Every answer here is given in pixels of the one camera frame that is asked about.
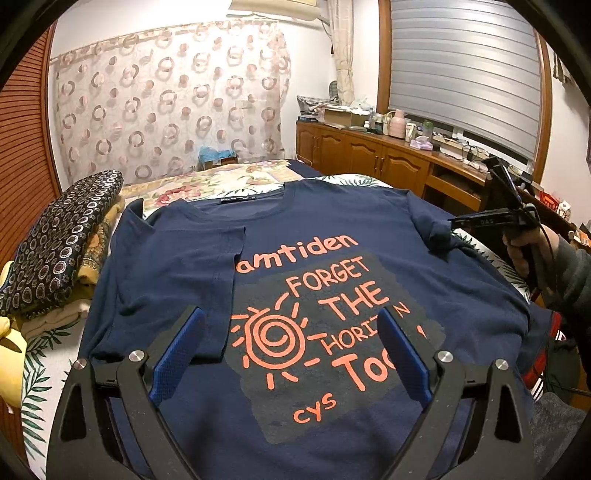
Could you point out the yellow floral folded blanket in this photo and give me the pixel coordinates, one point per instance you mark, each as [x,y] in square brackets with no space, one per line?
[92,258]

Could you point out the dark navy blanket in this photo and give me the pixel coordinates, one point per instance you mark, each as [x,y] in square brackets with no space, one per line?
[300,170]

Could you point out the person's right forearm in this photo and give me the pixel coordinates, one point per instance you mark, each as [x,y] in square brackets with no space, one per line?
[572,277]

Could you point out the wooden sideboard cabinet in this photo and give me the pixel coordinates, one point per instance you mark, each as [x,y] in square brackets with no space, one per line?
[360,152]

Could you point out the red box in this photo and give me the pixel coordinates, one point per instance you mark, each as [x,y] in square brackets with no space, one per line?
[550,202]

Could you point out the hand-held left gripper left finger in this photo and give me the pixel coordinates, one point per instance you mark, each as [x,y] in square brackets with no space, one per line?
[180,355]

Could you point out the hanging clothes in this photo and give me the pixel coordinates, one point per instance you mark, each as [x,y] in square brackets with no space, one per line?
[563,69]

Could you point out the grey patterned bag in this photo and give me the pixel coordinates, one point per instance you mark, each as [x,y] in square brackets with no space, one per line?
[311,107]

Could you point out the pink thermos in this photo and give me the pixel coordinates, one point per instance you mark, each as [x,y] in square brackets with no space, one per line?
[398,124]

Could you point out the navy printed t-shirt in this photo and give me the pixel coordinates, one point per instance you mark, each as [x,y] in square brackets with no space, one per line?
[184,258]

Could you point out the pink floral bedspread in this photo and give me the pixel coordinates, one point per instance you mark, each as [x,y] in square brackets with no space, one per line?
[184,189]

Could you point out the purple tissue pack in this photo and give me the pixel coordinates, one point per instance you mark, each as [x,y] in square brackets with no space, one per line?
[424,143]

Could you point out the brown cardboard box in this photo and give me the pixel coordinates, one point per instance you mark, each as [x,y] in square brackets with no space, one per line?
[337,117]

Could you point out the grey cloth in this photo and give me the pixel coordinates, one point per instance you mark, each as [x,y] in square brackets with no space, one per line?
[554,438]

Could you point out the wooden window frame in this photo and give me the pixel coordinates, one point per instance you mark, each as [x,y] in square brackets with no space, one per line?
[382,55]

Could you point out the cardboard box with blue bag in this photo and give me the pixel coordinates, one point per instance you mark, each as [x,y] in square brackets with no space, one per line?
[217,157]

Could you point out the green-capped bottle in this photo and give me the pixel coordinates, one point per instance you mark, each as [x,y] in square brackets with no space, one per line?
[429,130]

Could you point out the person's right hand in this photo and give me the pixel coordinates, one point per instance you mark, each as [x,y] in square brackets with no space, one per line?
[515,251]

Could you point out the circle-patterned sheer curtain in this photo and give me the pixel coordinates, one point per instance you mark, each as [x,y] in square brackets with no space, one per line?
[161,115]

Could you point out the cream folded blanket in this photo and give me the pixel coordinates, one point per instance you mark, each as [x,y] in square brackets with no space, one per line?
[55,318]

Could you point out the beige lace curtain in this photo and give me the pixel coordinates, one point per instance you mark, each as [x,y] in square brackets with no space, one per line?
[342,55]

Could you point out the grey window blind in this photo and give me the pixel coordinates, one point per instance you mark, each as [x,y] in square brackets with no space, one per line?
[461,69]

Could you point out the yellow pillow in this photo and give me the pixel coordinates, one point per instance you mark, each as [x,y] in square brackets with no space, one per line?
[9,369]

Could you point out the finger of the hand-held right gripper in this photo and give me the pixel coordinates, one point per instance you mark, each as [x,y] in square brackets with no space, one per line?
[485,219]

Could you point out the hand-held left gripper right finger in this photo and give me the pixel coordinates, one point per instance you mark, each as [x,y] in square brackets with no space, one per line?
[404,355]

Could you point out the red and black clothing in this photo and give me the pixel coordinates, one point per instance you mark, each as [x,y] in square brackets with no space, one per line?
[542,364]

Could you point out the white air conditioner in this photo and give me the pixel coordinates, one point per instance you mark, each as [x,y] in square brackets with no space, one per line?
[277,7]

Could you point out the wooden louvered door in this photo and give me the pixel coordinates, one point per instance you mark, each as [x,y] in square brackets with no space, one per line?
[23,161]

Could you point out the green leaf-print bedsheet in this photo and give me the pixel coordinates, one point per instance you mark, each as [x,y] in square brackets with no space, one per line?
[51,369]

